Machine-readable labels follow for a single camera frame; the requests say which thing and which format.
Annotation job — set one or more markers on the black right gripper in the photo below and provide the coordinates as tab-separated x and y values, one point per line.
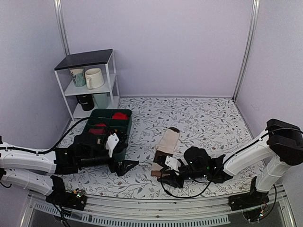
173	181

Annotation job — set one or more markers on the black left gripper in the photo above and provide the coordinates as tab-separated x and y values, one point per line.
121	170

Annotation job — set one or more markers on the cream and brown sock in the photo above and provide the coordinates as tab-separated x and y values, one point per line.
165	147

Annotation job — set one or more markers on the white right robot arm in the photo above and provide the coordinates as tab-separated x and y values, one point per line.
281	141

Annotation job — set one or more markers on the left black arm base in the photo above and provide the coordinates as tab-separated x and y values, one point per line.
75	199

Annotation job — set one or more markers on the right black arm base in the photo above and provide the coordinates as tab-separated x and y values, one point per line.
249	199

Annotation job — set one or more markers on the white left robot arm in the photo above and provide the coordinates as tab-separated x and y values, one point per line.
40	170

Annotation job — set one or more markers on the dark red rolled sock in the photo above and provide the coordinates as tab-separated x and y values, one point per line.
97	131

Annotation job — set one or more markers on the red rolled sock middle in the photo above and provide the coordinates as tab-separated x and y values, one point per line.
100	125

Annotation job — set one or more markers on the green divided organizer tray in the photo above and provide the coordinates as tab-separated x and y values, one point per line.
105	122

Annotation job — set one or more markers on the red rolled sock back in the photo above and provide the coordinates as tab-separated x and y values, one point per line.
120	116

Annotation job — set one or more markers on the floral table mat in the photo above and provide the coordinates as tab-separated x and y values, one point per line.
213	124

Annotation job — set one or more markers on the pale green mug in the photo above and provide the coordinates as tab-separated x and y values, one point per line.
101	100

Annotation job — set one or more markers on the black mug with lettering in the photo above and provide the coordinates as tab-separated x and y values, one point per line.
86	102

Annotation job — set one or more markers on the cream ceramic mug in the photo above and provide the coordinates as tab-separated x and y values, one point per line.
94	78

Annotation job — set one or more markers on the white shelf with black top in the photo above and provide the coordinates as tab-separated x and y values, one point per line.
103	59

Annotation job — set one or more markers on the teal patterned mug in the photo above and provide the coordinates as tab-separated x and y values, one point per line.
78	77

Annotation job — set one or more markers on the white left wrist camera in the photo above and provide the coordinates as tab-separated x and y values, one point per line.
111	143

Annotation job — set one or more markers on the aluminium front rail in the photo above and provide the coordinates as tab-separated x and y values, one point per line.
198	212

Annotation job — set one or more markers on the left aluminium corner post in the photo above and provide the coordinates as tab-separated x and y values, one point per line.
61	26

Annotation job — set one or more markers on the aluminium corner post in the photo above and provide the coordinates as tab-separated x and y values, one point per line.
61	26
248	47

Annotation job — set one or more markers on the right aluminium corner post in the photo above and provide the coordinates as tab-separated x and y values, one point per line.
248	47

